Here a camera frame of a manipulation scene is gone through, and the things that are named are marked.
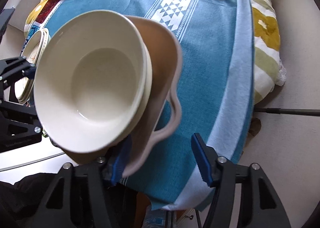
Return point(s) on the cream yellow bowl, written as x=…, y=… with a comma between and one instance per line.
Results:
x=145, y=97

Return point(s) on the blue towel mat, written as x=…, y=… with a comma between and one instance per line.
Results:
x=215, y=89

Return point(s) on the white crumpled tissue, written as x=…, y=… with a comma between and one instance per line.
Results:
x=281, y=77

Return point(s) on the pink handled dish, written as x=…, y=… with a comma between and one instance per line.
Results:
x=163, y=112

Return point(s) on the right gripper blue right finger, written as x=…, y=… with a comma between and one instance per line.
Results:
x=205, y=157

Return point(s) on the black curved lamp stand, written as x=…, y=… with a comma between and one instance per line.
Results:
x=301, y=112

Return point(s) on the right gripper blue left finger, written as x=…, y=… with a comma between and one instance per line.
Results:
x=120, y=159

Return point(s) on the patterned blue red cloth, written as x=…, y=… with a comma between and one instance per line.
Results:
x=39, y=18

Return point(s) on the white small bowl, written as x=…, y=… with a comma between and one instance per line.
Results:
x=90, y=80

